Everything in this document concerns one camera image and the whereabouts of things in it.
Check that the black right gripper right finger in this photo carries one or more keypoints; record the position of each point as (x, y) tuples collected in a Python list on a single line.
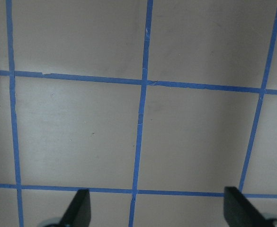
[(239, 212)]

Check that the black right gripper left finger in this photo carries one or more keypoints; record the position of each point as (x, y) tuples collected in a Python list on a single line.
[(78, 213)]

